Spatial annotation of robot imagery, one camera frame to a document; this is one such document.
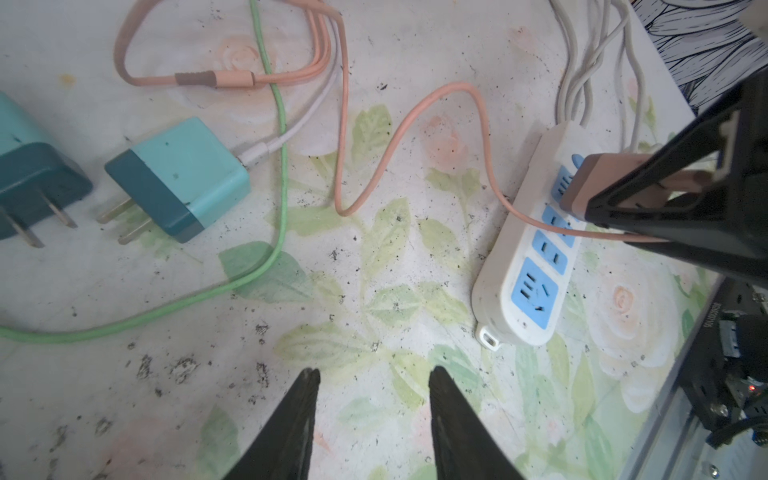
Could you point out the pink charger plug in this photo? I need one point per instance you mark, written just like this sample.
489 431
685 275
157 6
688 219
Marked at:
597 173

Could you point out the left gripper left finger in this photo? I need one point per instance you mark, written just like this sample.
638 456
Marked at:
283 448

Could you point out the white blue power strip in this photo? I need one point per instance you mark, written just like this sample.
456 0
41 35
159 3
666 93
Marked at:
519 292

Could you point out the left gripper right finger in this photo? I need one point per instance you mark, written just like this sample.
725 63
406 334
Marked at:
463 448

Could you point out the teal charger adapter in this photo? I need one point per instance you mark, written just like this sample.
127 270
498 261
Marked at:
37 179
183 178

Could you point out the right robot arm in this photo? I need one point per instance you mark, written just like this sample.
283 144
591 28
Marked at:
725 373

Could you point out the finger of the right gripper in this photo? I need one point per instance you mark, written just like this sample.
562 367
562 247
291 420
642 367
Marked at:
729 139
730 216

